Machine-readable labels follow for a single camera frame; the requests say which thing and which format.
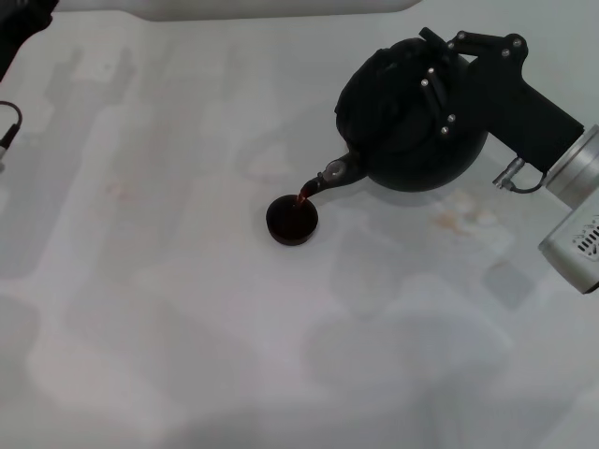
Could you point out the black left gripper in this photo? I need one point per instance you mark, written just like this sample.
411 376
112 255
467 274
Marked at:
21 28

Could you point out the small dark round teacup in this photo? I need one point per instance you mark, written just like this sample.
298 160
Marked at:
292 229

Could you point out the white rounded board edge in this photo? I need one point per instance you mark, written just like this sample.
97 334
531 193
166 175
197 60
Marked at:
234 9

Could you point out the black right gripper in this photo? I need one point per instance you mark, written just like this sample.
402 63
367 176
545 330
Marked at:
519 107

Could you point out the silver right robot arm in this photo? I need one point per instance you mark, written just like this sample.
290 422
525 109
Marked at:
578 196

